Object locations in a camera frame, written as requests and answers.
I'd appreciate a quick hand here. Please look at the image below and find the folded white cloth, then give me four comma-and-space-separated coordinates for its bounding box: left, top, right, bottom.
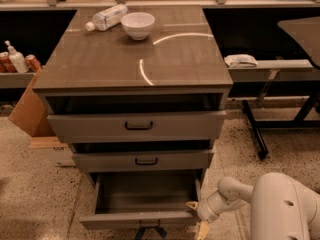
224, 54, 258, 68

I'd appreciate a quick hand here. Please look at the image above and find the grey shelf rail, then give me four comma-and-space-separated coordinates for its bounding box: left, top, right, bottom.
229, 59, 320, 82

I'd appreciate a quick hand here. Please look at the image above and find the grey top drawer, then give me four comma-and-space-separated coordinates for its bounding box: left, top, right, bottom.
48, 111, 226, 144

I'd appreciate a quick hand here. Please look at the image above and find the grey drawer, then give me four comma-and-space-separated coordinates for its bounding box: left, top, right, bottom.
48, 111, 226, 144
72, 150, 213, 173
80, 170, 200, 230

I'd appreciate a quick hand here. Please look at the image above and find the black metal table frame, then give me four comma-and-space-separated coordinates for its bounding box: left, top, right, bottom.
242, 84, 320, 160

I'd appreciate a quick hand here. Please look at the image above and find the grey middle drawer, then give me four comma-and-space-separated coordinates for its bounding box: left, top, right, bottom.
72, 150, 213, 173

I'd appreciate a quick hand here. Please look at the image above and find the white flat cardboard box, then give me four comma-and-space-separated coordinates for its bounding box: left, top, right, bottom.
29, 136, 75, 167

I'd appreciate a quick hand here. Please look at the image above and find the red can at edge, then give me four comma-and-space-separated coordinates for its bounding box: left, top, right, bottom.
0, 52, 16, 73

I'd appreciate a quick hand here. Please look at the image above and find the white ceramic bowl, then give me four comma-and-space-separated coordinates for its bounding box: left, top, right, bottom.
121, 12, 155, 40

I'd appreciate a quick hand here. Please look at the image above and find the red soda can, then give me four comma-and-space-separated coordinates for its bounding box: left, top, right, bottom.
25, 54, 42, 72

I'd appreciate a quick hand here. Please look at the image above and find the dark round side table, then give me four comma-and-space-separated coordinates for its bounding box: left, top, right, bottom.
278, 16, 320, 69

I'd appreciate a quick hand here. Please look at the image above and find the grey bottom drawer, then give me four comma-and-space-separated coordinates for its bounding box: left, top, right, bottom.
80, 170, 200, 230

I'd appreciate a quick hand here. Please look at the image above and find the white pump dispenser bottle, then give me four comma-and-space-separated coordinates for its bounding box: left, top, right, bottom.
5, 40, 29, 73

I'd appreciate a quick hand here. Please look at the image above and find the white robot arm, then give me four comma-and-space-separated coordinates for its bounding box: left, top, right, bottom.
186, 173, 320, 240

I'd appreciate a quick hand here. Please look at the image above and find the clear plastic water bottle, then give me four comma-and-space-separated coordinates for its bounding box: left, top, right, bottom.
85, 4, 128, 31

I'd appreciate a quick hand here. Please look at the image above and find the brown cardboard box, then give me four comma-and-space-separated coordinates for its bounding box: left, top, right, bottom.
9, 71, 54, 137

